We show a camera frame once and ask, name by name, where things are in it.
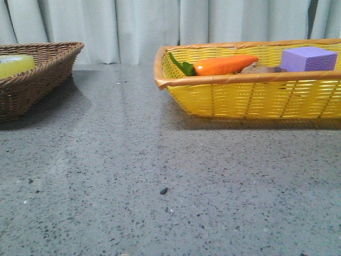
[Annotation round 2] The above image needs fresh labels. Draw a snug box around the yellow packing tape roll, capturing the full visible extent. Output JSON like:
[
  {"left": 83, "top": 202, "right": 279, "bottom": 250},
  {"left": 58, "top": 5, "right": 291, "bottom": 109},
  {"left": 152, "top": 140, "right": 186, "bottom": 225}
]
[{"left": 0, "top": 54, "right": 35, "bottom": 79}]

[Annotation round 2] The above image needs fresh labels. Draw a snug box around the orange toy carrot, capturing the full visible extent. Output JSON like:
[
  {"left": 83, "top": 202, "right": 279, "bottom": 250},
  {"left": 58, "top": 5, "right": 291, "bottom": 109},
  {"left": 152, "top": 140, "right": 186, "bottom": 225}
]
[{"left": 168, "top": 52, "right": 259, "bottom": 76}]

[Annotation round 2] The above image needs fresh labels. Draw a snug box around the brown lumpy toy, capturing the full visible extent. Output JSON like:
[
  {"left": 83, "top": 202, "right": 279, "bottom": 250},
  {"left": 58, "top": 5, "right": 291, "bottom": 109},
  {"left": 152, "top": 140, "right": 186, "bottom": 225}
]
[{"left": 236, "top": 62, "right": 287, "bottom": 74}]

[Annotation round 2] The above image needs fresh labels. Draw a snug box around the white pleated curtain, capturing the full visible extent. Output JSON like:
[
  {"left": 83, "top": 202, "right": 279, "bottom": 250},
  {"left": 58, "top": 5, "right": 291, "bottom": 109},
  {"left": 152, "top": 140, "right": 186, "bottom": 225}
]
[{"left": 1, "top": 0, "right": 340, "bottom": 65}]

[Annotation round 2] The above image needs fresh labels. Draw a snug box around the brown wicker basket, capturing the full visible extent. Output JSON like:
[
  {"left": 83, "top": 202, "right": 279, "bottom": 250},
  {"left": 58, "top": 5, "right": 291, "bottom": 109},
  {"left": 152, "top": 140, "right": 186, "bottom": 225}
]
[{"left": 1, "top": 42, "right": 84, "bottom": 123}]

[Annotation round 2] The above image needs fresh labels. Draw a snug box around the yellow woven plastic basket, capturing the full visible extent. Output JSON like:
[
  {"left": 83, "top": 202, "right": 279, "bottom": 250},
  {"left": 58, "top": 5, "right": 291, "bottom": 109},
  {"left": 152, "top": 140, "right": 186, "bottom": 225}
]
[{"left": 154, "top": 38, "right": 340, "bottom": 119}]

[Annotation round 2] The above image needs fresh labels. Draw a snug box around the purple foam block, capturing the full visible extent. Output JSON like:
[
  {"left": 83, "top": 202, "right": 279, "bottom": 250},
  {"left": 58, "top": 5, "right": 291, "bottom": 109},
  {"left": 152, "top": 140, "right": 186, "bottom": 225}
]
[{"left": 280, "top": 46, "right": 338, "bottom": 72}]

